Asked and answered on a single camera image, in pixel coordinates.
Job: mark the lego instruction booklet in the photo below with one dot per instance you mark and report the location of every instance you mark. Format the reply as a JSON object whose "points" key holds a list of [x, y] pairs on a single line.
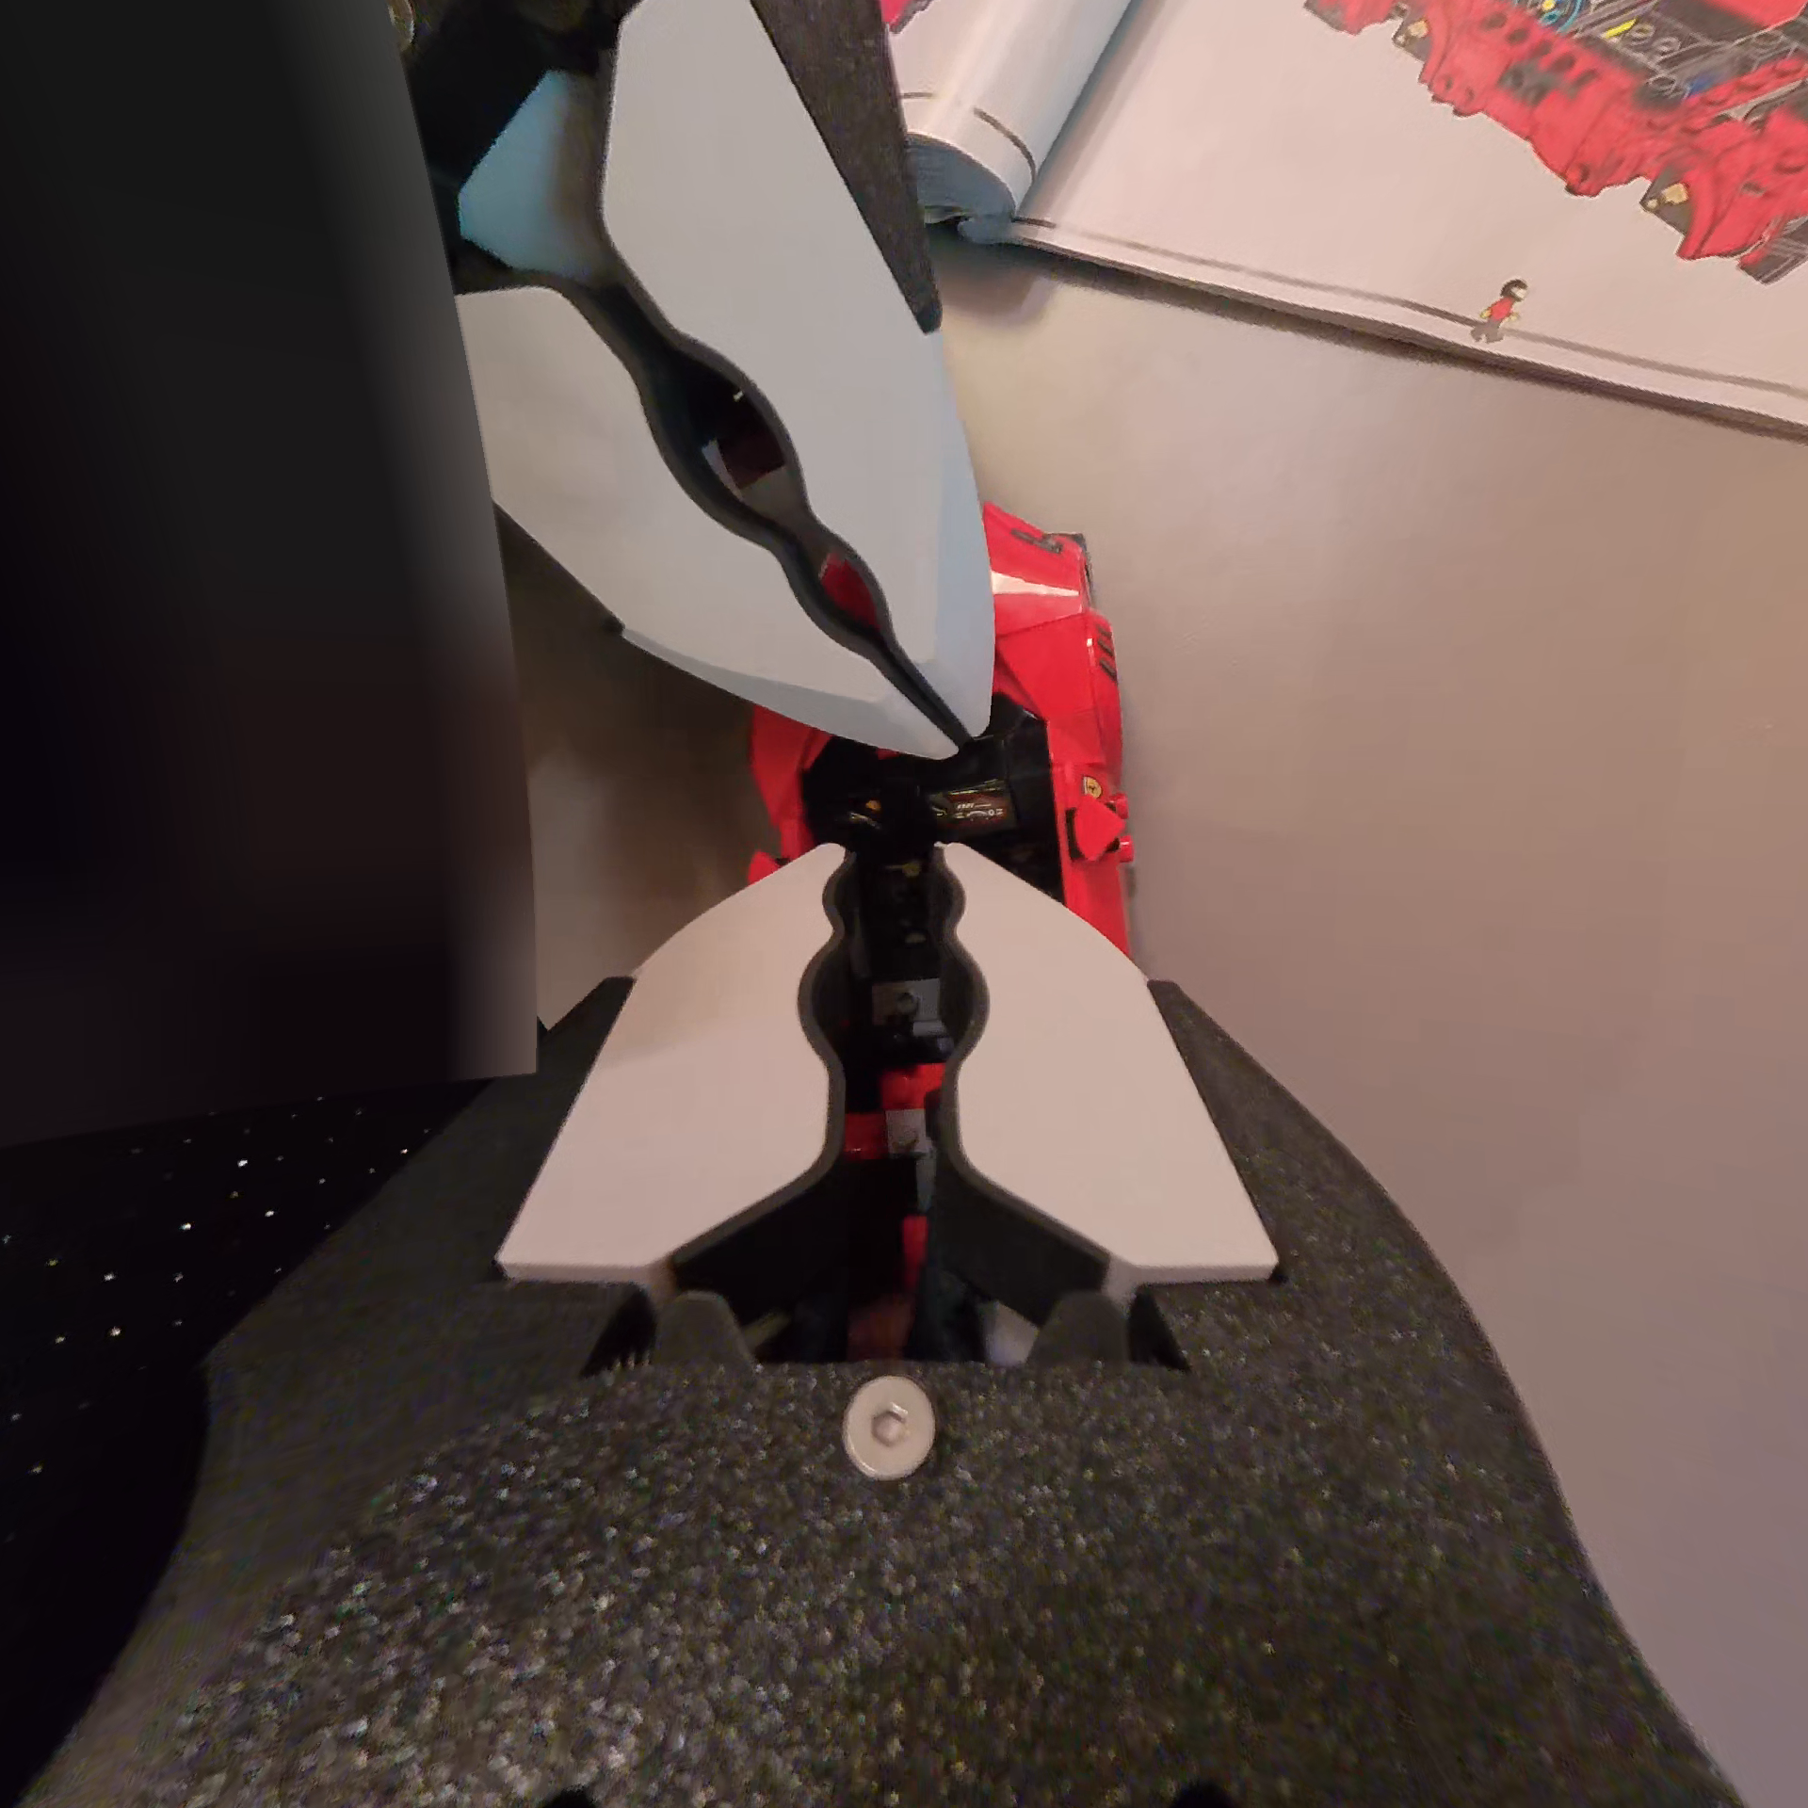
{"points": [[1271, 140]]}

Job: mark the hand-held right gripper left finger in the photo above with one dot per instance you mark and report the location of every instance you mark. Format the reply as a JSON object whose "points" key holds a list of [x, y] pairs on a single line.
{"points": [[678, 1104]]}

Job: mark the red lego car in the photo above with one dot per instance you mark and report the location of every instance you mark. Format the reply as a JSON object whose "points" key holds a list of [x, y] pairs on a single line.
{"points": [[1045, 635]]}

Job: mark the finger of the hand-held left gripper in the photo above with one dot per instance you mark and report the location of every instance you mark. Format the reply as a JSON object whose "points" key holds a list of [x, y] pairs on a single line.
{"points": [[790, 211], [593, 493]]}

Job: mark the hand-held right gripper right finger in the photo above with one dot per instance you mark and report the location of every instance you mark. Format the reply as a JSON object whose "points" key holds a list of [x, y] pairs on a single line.
{"points": [[1103, 1104]]}

